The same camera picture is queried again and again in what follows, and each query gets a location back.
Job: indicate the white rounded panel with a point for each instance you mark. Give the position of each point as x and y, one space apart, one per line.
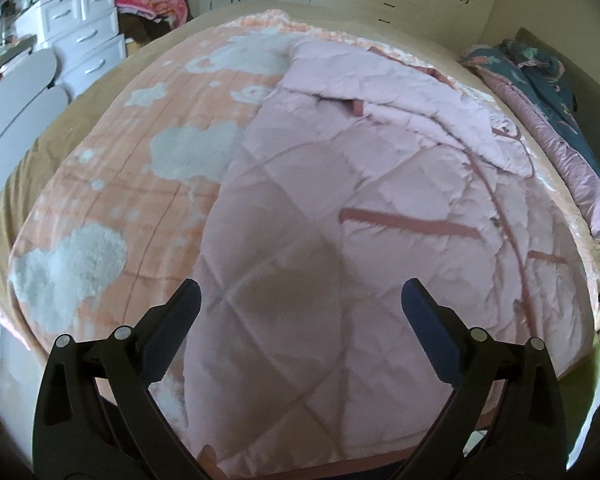
15 110

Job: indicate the dark grey headboard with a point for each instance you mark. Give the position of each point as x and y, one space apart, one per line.
535 37

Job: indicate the white drawer chest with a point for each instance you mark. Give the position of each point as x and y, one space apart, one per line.
80 35

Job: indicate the peach printed blanket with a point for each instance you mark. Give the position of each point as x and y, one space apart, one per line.
130 185

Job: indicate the teal floral duvet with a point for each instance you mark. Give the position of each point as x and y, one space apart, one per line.
555 110

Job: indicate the bed with beige sheet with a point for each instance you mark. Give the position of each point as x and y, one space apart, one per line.
35 155

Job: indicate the pink quilted comforter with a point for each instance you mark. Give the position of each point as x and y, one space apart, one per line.
380 240

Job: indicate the pink floral cloth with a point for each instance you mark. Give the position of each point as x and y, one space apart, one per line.
152 2

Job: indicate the cluttered glass table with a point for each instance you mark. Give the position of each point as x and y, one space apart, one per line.
2 45

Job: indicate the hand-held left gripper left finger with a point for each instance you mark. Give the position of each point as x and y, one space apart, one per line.
172 322

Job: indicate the dark cloth pile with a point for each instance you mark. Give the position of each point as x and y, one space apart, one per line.
140 30

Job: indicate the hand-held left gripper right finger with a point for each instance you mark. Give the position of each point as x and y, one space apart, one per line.
432 325

